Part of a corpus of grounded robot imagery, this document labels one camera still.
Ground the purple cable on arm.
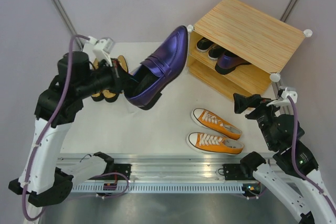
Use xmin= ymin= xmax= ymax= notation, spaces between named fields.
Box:
xmin=22 ymin=34 xmax=129 ymax=221
xmin=287 ymin=97 xmax=336 ymax=209

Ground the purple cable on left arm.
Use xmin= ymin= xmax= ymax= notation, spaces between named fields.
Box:
xmin=22 ymin=34 xmax=129 ymax=221

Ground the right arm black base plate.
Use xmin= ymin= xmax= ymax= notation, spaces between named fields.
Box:
xmin=217 ymin=164 xmax=246 ymax=181

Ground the gold heeled shoe right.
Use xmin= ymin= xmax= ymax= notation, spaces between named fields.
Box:
xmin=103 ymin=55 xmax=129 ymax=103

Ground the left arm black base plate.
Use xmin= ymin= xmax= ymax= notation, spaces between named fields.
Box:
xmin=104 ymin=164 xmax=131 ymax=180

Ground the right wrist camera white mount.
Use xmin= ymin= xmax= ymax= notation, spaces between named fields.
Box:
xmin=266 ymin=86 xmax=298 ymax=108

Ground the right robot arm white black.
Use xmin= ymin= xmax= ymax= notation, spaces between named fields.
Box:
xmin=223 ymin=89 xmax=335 ymax=223

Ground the wooden two-shelf shoe cabinet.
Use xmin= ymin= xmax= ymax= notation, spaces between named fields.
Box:
xmin=187 ymin=0 xmax=312 ymax=99

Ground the aluminium rail frame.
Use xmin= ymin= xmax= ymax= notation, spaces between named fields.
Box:
xmin=55 ymin=159 xmax=323 ymax=183

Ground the white slotted cable duct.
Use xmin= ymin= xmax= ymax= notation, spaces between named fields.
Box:
xmin=71 ymin=182 xmax=244 ymax=194

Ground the black canvas sneaker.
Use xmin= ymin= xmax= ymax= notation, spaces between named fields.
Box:
xmin=196 ymin=37 xmax=214 ymax=52
xmin=208 ymin=44 xmax=226 ymax=60

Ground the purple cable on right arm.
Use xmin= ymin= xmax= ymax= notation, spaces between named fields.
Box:
xmin=287 ymin=97 xmax=336 ymax=209

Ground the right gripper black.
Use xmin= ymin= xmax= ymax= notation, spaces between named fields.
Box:
xmin=232 ymin=92 xmax=285 ymax=147

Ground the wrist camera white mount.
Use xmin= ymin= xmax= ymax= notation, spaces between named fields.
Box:
xmin=266 ymin=86 xmax=298 ymax=108
xmin=88 ymin=36 xmax=115 ymax=65

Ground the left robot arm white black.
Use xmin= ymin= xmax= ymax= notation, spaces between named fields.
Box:
xmin=8 ymin=51 xmax=131 ymax=207

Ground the orange canvas sneaker upper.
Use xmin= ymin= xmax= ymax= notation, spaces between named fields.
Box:
xmin=191 ymin=108 xmax=242 ymax=140

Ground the gold heeled shoe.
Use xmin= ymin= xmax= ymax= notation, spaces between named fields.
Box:
xmin=103 ymin=55 xmax=129 ymax=103
xmin=91 ymin=59 xmax=104 ymax=102

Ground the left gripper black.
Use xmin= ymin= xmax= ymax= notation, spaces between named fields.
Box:
xmin=76 ymin=58 xmax=140 ymax=99

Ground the orange canvas sneaker lower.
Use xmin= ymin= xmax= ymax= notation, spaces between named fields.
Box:
xmin=186 ymin=132 xmax=244 ymax=155

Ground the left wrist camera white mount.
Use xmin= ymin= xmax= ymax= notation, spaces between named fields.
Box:
xmin=88 ymin=36 xmax=115 ymax=65

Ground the purple loafer shoe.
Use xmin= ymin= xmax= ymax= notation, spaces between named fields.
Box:
xmin=124 ymin=25 xmax=188 ymax=110
xmin=215 ymin=50 xmax=250 ymax=75

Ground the gold heeled shoe left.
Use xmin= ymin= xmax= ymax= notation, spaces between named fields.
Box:
xmin=91 ymin=59 xmax=104 ymax=102

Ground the orange canvas sneaker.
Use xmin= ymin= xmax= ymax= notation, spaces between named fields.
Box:
xmin=186 ymin=132 xmax=244 ymax=155
xmin=191 ymin=108 xmax=242 ymax=140

